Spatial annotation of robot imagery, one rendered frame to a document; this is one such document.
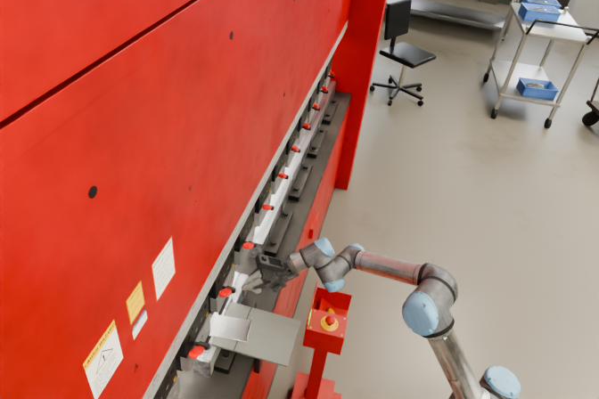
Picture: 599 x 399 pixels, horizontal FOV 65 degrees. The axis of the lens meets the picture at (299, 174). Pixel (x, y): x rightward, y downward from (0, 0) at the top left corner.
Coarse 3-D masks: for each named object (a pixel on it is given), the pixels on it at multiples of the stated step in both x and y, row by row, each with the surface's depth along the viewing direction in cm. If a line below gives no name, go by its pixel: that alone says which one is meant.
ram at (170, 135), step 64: (192, 0) 82; (256, 0) 113; (320, 0) 195; (128, 64) 65; (192, 64) 86; (256, 64) 125; (320, 64) 234; (0, 128) 46; (64, 128) 55; (128, 128) 69; (192, 128) 92; (256, 128) 140; (0, 192) 48; (64, 192) 58; (128, 192) 73; (192, 192) 100; (0, 256) 50; (64, 256) 61; (128, 256) 78; (192, 256) 110; (0, 320) 52; (64, 320) 64; (128, 320) 84; (192, 320) 121; (0, 384) 54; (64, 384) 68; (128, 384) 90
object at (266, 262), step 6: (258, 258) 165; (264, 258) 165; (270, 258) 168; (276, 258) 170; (258, 264) 164; (264, 264) 164; (270, 264) 166; (276, 264) 168; (282, 264) 170; (276, 270) 168; (282, 270) 169
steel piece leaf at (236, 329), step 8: (224, 320) 163; (232, 320) 163; (240, 320) 163; (248, 320) 164; (224, 328) 160; (232, 328) 160; (240, 328) 161; (248, 328) 161; (224, 336) 158; (232, 336) 158; (240, 336) 158; (248, 336) 158
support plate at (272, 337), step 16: (240, 304) 169; (256, 320) 164; (272, 320) 165; (288, 320) 165; (256, 336) 159; (272, 336) 160; (288, 336) 160; (240, 352) 154; (256, 352) 154; (272, 352) 155; (288, 352) 155
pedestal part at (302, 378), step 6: (300, 372) 244; (300, 378) 241; (306, 378) 242; (300, 384) 239; (306, 384) 239; (324, 384) 240; (330, 384) 240; (294, 390) 236; (300, 390) 236; (306, 390) 236; (324, 390) 237; (330, 390) 238; (294, 396) 233; (300, 396) 234; (318, 396) 234; (324, 396) 235; (330, 396) 235; (336, 396) 246
